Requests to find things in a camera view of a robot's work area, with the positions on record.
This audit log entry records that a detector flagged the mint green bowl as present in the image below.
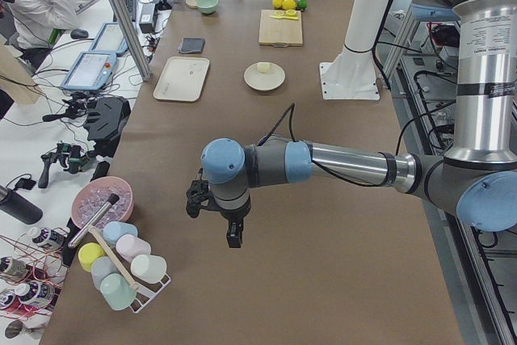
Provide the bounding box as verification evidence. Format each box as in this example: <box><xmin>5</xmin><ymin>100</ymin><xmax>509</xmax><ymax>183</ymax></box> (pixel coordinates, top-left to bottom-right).
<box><xmin>196</xmin><ymin>0</ymin><xmax>219</xmax><ymax>15</ymax></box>

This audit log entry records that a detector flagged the wooden cutting board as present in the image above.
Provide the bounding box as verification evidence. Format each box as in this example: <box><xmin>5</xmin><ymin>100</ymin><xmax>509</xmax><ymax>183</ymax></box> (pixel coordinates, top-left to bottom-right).
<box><xmin>258</xmin><ymin>10</ymin><xmax>303</xmax><ymax>47</ymax></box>

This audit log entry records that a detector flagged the whole lemon right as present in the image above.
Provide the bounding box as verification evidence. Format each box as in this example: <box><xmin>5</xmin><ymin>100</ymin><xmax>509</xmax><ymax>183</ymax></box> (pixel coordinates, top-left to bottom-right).
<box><xmin>281</xmin><ymin>0</ymin><xmax>297</xmax><ymax>11</ymax></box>

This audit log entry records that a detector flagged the near teach pendant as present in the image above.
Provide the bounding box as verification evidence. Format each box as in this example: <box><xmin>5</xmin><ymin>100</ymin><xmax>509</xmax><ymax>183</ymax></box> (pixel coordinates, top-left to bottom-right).
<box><xmin>61</xmin><ymin>51</ymin><xmax>117</xmax><ymax>91</ymax></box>

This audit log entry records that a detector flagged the grey folded cloth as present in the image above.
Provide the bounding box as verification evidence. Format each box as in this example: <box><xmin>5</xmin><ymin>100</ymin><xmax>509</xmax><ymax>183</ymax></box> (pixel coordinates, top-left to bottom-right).
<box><xmin>179</xmin><ymin>37</ymin><xmax>205</xmax><ymax>54</ymax></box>

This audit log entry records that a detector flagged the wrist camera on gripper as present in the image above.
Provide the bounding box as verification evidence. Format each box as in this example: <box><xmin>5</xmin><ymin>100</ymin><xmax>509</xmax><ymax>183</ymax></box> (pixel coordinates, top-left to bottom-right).
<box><xmin>186</xmin><ymin>179</ymin><xmax>217</xmax><ymax>218</ymax></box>

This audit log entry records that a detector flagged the green lime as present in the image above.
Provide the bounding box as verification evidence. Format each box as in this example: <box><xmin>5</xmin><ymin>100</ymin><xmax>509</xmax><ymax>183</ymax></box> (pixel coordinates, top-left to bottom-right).
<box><xmin>296</xmin><ymin>0</ymin><xmax>308</xmax><ymax>11</ymax></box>

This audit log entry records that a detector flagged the round beige plate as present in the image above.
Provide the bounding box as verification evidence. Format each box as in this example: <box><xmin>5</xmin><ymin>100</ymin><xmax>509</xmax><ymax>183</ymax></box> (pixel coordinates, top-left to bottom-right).
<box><xmin>244</xmin><ymin>62</ymin><xmax>286</xmax><ymax>91</ymax></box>

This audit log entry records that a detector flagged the mint green cup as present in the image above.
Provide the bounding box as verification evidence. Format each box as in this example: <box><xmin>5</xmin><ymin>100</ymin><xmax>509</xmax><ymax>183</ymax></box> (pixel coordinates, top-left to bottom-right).
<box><xmin>99</xmin><ymin>273</ymin><xmax>137</xmax><ymax>311</ymax></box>

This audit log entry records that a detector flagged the whole lemon left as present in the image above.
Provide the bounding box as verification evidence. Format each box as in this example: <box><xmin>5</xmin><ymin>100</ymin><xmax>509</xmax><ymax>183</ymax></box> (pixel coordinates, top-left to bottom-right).
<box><xmin>271</xmin><ymin>0</ymin><xmax>284</xmax><ymax>9</ymax></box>

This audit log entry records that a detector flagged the black water bottle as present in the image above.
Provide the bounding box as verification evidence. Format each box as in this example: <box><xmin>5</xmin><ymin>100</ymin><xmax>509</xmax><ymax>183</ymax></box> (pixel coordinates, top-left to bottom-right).
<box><xmin>1</xmin><ymin>186</ymin><xmax>43</xmax><ymax>225</ymax></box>

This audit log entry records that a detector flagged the yellow plastic knife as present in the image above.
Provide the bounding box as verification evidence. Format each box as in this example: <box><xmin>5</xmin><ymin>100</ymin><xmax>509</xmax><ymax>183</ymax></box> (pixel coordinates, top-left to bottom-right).
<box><xmin>269</xmin><ymin>15</ymin><xmax>299</xmax><ymax>20</ymax></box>

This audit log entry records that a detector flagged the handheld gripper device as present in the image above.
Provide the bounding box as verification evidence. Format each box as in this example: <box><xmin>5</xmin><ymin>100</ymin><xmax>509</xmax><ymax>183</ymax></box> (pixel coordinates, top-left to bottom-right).
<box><xmin>37</xmin><ymin>142</ymin><xmax>97</xmax><ymax>188</ymax></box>

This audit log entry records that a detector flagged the metal muddler black tip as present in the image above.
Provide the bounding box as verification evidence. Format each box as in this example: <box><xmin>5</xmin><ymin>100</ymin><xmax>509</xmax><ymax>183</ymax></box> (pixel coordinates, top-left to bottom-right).
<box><xmin>67</xmin><ymin>193</ymin><xmax>120</xmax><ymax>249</ymax></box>

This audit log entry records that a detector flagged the far teach pendant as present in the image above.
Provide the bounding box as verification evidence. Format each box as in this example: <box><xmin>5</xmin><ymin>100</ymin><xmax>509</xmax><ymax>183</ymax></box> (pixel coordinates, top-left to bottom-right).
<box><xmin>90</xmin><ymin>22</ymin><xmax>128</xmax><ymax>57</ymax></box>

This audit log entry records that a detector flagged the black keyboard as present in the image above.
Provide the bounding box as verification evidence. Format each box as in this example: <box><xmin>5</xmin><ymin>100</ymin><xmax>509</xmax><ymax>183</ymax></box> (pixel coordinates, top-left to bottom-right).
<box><xmin>124</xmin><ymin>0</ymin><xmax>138</xmax><ymax>22</ymax></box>

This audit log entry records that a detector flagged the blue cup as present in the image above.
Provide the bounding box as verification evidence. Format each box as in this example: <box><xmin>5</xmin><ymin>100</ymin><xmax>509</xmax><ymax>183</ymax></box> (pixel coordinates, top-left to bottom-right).
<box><xmin>102</xmin><ymin>221</ymin><xmax>138</xmax><ymax>247</ymax></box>

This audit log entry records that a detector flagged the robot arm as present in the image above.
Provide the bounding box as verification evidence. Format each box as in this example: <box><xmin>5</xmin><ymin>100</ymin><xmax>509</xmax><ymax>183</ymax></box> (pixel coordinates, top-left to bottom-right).
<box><xmin>187</xmin><ymin>0</ymin><xmax>516</xmax><ymax>248</ymax></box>

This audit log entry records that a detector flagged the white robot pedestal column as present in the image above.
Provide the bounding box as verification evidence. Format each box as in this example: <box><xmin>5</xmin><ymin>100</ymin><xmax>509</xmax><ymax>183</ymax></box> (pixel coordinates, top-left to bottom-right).
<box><xmin>320</xmin><ymin>0</ymin><xmax>389</xmax><ymax>100</ymax></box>

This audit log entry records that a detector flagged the black plastic cover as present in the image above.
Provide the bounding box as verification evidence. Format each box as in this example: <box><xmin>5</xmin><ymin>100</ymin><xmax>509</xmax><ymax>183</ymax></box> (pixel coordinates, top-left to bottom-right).
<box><xmin>83</xmin><ymin>96</ymin><xmax>131</xmax><ymax>157</ymax></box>

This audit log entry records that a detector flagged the whole lemon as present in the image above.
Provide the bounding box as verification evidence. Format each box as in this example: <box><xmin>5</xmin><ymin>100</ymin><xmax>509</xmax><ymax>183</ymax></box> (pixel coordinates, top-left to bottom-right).
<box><xmin>271</xmin><ymin>0</ymin><xmax>284</xmax><ymax>9</ymax></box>
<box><xmin>281</xmin><ymin>0</ymin><xmax>297</xmax><ymax>11</ymax></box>

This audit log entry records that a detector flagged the beige rabbit tray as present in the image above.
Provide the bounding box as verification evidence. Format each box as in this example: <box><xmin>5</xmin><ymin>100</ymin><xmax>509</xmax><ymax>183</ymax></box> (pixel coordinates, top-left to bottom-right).
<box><xmin>153</xmin><ymin>57</ymin><xmax>210</xmax><ymax>103</ymax></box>

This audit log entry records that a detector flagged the white cup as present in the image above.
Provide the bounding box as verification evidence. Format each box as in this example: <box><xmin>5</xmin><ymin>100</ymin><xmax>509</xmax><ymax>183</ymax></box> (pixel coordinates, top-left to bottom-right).
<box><xmin>131</xmin><ymin>255</ymin><xmax>167</xmax><ymax>284</ymax></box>

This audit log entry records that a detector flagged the aluminium frame post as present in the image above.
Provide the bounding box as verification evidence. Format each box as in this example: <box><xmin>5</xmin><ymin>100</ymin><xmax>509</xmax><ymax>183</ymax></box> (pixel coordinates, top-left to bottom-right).
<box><xmin>108</xmin><ymin>0</ymin><xmax>151</xmax><ymax>82</ymax></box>

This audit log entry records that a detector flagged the grey cup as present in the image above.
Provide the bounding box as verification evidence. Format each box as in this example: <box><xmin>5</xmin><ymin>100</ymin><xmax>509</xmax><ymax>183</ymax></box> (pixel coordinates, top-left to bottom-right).
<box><xmin>90</xmin><ymin>256</ymin><xmax>119</xmax><ymax>290</ymax></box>

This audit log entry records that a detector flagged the teach pendant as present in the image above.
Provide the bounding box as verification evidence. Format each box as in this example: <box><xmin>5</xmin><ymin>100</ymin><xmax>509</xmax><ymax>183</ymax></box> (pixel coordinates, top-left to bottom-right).
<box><xmin>61</xmin><ymin>51</ymin><xmax>117</xmax><ymax>91</ymax></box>
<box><xmin>90</xmin><ymin>22</ymin><xmax>128</xmax><ymax>57</ymax></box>

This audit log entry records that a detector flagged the seated person white shirt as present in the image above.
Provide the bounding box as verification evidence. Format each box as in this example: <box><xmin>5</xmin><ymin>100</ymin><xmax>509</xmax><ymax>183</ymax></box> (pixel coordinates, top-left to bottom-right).
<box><xmin>10</xmin><ymin>0</ymin><xmax>92</xmax><ymax>69</ymax></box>

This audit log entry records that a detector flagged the white cup rack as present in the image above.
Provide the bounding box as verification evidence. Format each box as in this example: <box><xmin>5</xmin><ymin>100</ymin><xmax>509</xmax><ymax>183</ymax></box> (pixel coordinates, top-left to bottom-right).
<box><xmin>129</xmin><ymin>274</ymin><xmax>172</xmax><ymax>314</ymax></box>

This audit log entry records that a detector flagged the yellow cup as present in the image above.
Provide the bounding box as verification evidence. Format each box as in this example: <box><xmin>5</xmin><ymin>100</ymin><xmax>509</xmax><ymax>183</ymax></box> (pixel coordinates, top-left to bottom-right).
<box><xmin>78</xmin><ymin>242</ymin><xmax>106</xmax><ymax>272</ymax></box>

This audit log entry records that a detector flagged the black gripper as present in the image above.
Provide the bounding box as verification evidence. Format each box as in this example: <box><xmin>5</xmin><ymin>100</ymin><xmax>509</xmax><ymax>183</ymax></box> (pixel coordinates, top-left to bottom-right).
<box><xmin>220</xmin><ymin>199</ymin><xmax>250</xmax><ymax>248</ymax></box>

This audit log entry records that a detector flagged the pink bowl with ice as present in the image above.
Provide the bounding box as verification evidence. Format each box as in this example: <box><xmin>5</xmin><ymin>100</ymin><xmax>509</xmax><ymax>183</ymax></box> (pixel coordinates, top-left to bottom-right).
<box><xmin>71</xmin><ymin>176</ymin><xmax>133</xmax><ymax>229</ymax></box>

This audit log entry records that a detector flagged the pink cup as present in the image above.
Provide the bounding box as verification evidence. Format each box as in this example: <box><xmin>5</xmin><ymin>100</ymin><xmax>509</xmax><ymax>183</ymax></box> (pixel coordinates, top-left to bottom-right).
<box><xmin>116</xmin><ymin>234</ymin><xmax>151</xmax><ymax>263</ymax></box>

